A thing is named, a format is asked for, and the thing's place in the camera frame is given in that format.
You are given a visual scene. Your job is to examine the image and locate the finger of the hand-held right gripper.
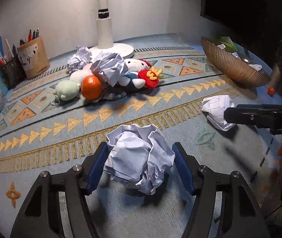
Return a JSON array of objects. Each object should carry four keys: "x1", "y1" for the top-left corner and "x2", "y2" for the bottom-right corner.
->
[
  {"x1": 224, "y1": 107, "x2": 282, "y2": 129},
  {"x1": 235, "y1": 104, "x2": 282, "y2": 110}
]

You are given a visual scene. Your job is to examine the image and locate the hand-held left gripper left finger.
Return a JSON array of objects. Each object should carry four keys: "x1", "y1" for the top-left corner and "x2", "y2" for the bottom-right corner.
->
[{"x1": 12, "y1": 142, "x2": 109, "y2": 238}]

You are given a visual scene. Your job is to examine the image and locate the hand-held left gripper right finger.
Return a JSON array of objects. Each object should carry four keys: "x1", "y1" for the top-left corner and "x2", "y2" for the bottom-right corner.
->
[{"x1": 172, "y1": 142, "x2": 271, "y2": 238}]

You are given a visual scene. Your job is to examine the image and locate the grid paper ball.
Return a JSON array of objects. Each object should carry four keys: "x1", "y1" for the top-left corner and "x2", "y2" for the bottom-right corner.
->
[
  {"x1": 91, "y1": 51, "x2": 129, "y2": 88},
  {"x1": 200, "y1": 95, "x2": 238, "y2": 131}
]

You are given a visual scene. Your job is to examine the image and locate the brown woven bowl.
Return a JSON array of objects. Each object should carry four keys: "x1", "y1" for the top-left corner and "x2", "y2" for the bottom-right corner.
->
[{"x1": 201, "y1": 37, "x2": 272, "y2": 88}]

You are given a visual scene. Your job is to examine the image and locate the patterned woven mat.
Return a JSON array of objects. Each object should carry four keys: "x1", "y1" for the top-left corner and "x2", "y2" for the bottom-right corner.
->
[{"x1": 0, "y1": 33, "x2": 282, "y2": 238}]

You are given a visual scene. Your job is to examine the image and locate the yellow green packet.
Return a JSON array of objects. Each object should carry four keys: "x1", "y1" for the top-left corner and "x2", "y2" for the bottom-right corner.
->
[{"x1": 215, "y1": 36, "x2": 239, "y2": 52}]

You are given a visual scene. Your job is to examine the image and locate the orange fruit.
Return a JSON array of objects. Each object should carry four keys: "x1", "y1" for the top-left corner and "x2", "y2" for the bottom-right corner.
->
[{"x1": 81, "y1": 75, "x2": 104, "y2": 100}]

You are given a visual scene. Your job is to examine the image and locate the tricolour dango plush toy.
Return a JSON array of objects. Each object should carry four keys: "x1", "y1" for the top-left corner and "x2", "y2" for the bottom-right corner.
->
[{"x1": 54, "y1": 63, "x2": 93, "y2": 102}]

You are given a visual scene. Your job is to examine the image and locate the white cat plush toy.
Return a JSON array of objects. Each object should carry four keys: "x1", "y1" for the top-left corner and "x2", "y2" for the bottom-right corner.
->
[{"x1": 117, "y1": 58, "x2": 165, "y2": 90}]

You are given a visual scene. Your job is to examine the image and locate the black mesh pen holder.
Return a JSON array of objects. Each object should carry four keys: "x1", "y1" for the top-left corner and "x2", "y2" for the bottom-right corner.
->
[{"x1": 0, "y1": 55, "x2": 27, "y2": 90}]

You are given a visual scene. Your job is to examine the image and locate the bamboo pen holder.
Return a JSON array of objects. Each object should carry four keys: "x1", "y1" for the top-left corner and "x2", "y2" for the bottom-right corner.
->
[{"x1": 16, "y1": 36, "x2": 50, "y2": 79}]

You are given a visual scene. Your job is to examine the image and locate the teal booklet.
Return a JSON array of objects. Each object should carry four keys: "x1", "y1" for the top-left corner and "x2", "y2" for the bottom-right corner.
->
[{"x1": 0, "y1": 67, "x2": 10, "y2": 96}]

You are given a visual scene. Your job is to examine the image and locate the white desk lamp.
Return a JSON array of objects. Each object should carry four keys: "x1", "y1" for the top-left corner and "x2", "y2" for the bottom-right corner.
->
[{"x1": 89, "y1": 0, "x2": 134, "y2": 60}]

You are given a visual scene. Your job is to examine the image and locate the cream pencil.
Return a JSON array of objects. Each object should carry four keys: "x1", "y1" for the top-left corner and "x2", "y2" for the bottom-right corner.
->
[{"x1": 5, "y1": 39, "x2": 12, "y2": 59}]

